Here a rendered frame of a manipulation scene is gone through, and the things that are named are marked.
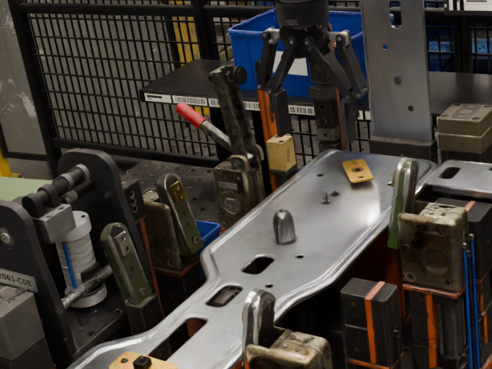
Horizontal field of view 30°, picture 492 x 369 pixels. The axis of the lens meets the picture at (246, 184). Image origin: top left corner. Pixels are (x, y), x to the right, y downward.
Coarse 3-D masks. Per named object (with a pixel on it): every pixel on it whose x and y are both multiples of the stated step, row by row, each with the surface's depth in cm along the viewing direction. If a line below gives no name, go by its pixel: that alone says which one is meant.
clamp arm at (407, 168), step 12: (396, 168) 128; (408, 168) 126; (396, 180) 127; (408, 180) 126; (396, 192) 128; (408, 192) 128; (396, 204) 129; (408, 204) 129; (396, 216) 130; (396, 228) 131; (396, 240) 132
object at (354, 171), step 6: (348, 162) 156; (354, 162) 155; (360, 162) 155; (348, 168) 153; (354, 168) 153; (360, 168) 152; (366, 168) 152; (348, 174) 151; (354, 174) 151; (360, 174) 150; (366, 174) 150; (354, 180) 149; (360, 180) 148; (366, 180) 148
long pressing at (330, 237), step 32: (320, 160) 161; (384, 160) 157; (288, 192) 151; (320, 192) 149; (352, 192) 148; (384, 192) 146; (416, 192) 145; (256, 224) 142; (320, 224) 139; (352, 224) 137; (384, 224) 137; (224, 256) 134; (256, 256) 133; (288, 256) 131; (320, 256) 130; (352, 256) 129; (288, 288) 123; (320, 288) 123; (224, 320) 119; (96, 352) 116; (192, 352) 113; (224, 352) 112
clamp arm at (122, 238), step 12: (108, 228) 125; (120, 228) 126; (108, 240) 124; (120, 240) 125; (108, 252) 125; (120, 252) 125; (132, 252) 127; (120, 264) 125; (132, 264) 127; (120, 276) 126; (132, 276) 127; (144, 276) 129; (120, 288) 127; (132, 288) 127; (144, 288) 128; (132, 300) 127
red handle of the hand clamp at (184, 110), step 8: (184, 104) 153; (176, 112) 154; (184, 112) 153; (192, 112) 152; (192, 120) 152; (200, 120) 152; (200, 128) 152; (208, 128) 152; (216, 128) 152; (216, 136) 151; (224, 136) 151; (224, 144) 151; (232, 152) 151; (248, 152) 150
